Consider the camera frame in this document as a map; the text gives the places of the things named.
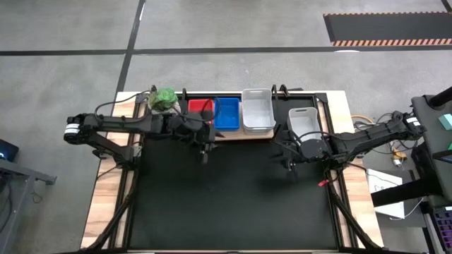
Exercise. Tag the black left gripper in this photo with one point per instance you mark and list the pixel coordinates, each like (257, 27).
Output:
(203, 130)

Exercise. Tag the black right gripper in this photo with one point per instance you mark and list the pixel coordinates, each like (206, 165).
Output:
(312, 150)

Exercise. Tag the blue slotted plastic basket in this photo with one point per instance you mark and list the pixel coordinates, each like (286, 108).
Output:
(227, 116)

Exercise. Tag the red slotted plastic basket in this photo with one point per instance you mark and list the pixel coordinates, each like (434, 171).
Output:
(196, 107)

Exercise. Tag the grey plastic bin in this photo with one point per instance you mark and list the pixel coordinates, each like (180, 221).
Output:
(257, 113)
(303, 121)

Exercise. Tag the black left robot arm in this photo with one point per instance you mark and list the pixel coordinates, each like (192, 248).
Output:
(120, 124)

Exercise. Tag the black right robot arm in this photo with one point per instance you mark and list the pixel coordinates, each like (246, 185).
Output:
(370, 135)

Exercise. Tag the small red clip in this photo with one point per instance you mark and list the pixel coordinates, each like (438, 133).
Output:
(322, 183)

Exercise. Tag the black table mat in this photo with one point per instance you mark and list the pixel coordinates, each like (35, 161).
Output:
(229, 197)

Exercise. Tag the potted plant in patterned pot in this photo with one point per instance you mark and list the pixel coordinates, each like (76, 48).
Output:
(162, 98)

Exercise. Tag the white paper sheet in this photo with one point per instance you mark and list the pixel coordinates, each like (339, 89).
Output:
(383, 178)

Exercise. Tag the yellow connector plug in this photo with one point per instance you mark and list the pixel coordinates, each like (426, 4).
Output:
(398, 157)

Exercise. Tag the black cart leg bar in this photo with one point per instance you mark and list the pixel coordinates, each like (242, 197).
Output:
(402, 192)

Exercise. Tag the grey equipment cart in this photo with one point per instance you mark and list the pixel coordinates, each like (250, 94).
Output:
(429, 148)

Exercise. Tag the teal block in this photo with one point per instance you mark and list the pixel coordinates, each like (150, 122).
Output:
(446, 121)

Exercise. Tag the slotted plastic crate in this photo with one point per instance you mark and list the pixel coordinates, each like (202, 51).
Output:
(445, 224)

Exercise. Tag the hazard-striped black floor mat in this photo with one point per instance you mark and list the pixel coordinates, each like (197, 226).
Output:
(388, 28)

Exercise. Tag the grey metal desk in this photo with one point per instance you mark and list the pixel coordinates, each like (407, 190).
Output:
(21, 171)

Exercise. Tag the dark laptop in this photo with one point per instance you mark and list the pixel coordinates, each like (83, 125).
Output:
(8, 148)

